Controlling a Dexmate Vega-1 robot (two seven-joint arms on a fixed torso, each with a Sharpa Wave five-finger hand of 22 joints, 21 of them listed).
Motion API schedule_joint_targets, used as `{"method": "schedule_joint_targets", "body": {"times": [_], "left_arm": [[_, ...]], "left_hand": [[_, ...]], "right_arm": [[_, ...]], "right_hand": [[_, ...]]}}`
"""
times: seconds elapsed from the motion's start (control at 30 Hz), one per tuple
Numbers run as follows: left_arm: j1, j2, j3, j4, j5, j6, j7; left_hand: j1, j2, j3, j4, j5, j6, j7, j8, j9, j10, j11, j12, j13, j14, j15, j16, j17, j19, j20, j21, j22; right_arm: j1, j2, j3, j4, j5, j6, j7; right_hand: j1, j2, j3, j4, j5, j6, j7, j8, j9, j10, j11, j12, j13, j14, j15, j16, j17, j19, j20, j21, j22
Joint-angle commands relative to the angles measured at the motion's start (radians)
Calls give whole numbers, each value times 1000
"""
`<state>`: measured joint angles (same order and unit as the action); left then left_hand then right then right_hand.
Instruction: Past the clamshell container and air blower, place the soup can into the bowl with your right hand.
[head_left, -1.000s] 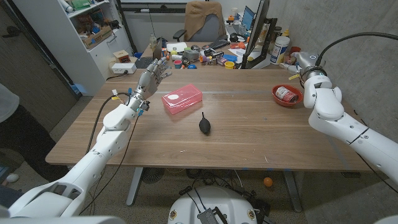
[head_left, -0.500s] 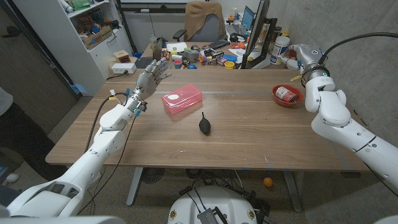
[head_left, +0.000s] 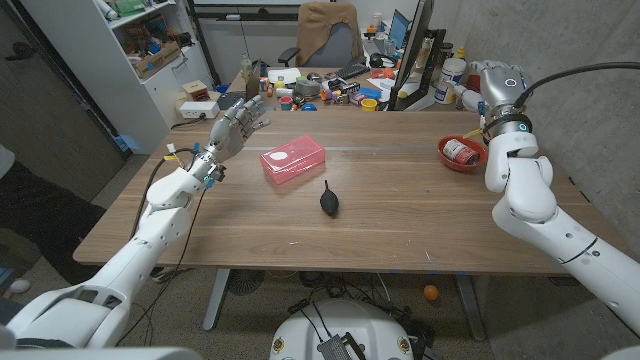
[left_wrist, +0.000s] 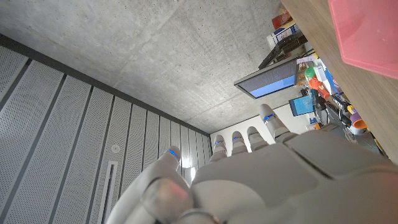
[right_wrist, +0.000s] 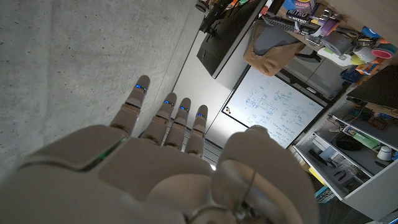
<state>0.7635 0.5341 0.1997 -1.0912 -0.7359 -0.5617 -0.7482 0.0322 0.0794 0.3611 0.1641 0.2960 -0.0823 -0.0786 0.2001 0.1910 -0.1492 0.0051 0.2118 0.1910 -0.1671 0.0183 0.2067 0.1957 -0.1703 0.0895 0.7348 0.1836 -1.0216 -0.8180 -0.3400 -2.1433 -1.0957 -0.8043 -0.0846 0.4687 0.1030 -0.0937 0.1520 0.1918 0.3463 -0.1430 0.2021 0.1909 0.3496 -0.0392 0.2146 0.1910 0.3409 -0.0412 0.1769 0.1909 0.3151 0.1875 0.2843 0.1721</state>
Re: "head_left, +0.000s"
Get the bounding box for soup can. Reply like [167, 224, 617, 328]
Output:
[442, 138, 481, 166]

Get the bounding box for red bowl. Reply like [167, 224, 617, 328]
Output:
[437, 135, 489, 174]

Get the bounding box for white plastic canister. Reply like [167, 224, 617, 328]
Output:
[433, 57, 467, 105]

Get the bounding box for black keyboard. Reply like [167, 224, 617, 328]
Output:
[333, 63, 370, 81]

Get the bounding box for white power strip box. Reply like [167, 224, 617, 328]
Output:
[178, 100, 221, 120]

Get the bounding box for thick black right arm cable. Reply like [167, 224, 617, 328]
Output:
[514, 61, 640, 109]

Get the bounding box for person in white shirt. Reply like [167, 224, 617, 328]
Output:
[0, 144, 107, 287]

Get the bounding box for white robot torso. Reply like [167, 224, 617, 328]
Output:
[0, 347, 201, 360]

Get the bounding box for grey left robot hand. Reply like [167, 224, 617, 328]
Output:
[207, 94, 272, 162]

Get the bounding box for cluttered wooden desk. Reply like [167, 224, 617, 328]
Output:
[219, 64, 484, 113]

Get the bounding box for dark open laptop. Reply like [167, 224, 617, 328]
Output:
[217, 59, 262, 111]

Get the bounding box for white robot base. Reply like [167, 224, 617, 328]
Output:
[269, 298, 415, 360]

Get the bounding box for whiteboard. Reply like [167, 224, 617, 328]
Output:
[192, 0, 301, 21]

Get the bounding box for black computer monitor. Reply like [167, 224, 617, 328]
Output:
[387, 0, 435, 112]

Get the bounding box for small wooden box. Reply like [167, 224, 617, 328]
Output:
[181, 79, 210, 103]

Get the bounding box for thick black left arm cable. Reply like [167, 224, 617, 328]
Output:
[130, 148, 199, 240]

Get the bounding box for black monitor stand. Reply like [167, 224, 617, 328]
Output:
[419, 28, 447, 97]

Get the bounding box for pink clamshell container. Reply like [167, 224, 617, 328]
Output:
[259, 134, 327, 186]

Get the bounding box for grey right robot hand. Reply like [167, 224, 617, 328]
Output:
[452, 59, 527, 119]

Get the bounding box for cardboard box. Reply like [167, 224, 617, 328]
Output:
[132, 40, 182, 80]

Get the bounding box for grey tape roll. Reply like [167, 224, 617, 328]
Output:
[294, 78, 322, 98]

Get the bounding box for brown jacket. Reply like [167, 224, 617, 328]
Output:
[296, 1, 365, 67]

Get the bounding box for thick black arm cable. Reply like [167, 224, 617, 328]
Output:
[514, 61, 640, 109]
[130, 148, 199, 240]

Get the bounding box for grey office chair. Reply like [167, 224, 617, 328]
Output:
[277, 22, 369, 69]

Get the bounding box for white shelf unit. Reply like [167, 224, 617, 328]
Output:
[19, 0, 214, 155]

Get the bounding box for black air blower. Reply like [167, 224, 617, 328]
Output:
[319, 179, 340, 218]

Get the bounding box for laptop with blue screen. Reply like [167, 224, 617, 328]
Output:
[388, 8, 411, 50]

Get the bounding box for black headphones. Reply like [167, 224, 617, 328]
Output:
[368, 52, 399, 70]

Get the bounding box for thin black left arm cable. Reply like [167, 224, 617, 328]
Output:
[117, 187, 209, 346]

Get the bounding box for black floor fan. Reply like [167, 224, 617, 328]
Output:
[227, 269, 266, 297]

